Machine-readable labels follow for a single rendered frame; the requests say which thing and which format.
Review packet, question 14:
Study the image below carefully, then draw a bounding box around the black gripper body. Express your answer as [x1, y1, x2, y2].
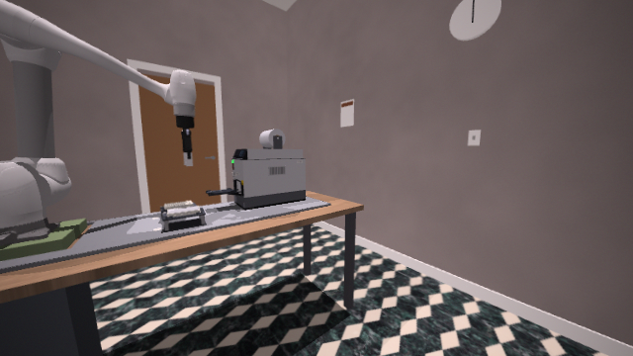
[176, 116, 194, 132]

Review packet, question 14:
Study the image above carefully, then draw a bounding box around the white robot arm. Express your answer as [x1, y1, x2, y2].
[0, 0, 196, 247]

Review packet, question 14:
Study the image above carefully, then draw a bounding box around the white cylinder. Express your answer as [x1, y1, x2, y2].
[259, 129, 286, 148]

